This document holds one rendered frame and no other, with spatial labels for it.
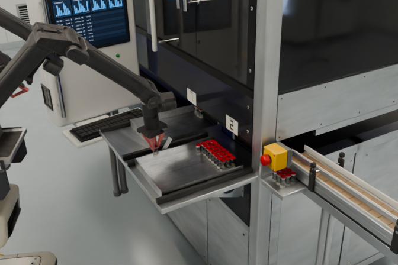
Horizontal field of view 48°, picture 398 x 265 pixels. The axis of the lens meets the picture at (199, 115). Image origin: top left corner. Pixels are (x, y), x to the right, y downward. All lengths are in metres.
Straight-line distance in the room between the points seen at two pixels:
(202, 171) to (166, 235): 1.13
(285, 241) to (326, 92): 0.68
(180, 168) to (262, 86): 0.47
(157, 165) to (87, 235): 1.21
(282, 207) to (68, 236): 1.49
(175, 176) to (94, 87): 0.85
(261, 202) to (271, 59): 0.58
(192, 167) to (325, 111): 0.56
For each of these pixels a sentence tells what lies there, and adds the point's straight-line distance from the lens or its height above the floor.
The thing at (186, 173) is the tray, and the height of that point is 0.88.
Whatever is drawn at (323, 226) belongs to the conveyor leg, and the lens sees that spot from 1.74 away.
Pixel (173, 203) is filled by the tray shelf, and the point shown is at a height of 0.88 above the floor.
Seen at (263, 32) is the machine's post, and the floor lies 1.43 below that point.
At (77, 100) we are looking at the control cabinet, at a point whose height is 0.92.
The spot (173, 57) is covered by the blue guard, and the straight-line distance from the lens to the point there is 2.14.
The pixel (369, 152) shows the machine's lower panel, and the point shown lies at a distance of 2.11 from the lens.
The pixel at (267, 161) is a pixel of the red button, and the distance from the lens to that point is 1.57.
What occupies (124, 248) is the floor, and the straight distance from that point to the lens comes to 2.76.
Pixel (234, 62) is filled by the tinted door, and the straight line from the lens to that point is 1.67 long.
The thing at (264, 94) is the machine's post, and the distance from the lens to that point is 1.54.
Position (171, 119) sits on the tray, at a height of 0.88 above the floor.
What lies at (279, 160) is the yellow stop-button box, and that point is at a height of 1.00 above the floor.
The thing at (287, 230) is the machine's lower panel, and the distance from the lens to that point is 1.98.
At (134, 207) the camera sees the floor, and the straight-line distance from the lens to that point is 3.05.
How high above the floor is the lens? 1.82
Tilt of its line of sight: 26 degrees down
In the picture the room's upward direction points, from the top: 1 degrees counter-clockwise
